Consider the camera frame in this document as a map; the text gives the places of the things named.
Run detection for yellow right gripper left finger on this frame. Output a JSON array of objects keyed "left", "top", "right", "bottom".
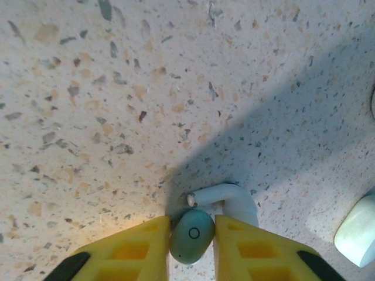
[{"left": 45, "top": 215, "right": 172, "bottom": 281}]

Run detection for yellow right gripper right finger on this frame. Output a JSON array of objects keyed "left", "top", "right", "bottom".
[{"left": 213, "top": 215, "right": 346, "bottom": 281}]

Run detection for pale earbud with circle mark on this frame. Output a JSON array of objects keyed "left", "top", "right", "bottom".
[{"left": 169, "top": 209, "right": 216, "bottom": 266}]

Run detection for mint closed earbud case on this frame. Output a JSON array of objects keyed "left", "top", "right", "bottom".
[{"left": 333, "top": 194, "right": 375, "bottom": 269}]

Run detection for white stem earbud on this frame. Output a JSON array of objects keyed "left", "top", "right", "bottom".
[{"left": 186, "top": 183, "right": 260, "bottom": 229}]

